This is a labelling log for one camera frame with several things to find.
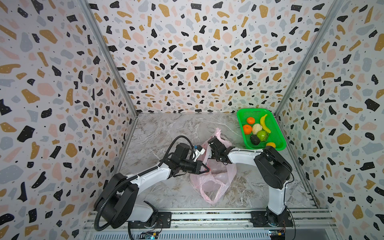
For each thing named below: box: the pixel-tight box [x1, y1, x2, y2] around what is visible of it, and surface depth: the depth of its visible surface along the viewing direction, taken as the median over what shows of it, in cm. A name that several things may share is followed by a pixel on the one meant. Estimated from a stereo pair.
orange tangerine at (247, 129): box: [243, 124, 253, 135], surface depth 109 cm
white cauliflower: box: [252, 123, 262, 135], surface depth 108 cm
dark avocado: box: [250, 134, 260, 146], surface depth 102 cm
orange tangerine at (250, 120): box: [247, 117, 255, 125], surface depth 115 cm
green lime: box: [257, 130, 269, 142], surface depth 102 cm
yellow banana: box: [260, 114, 272, 134], surface depth 115 cm
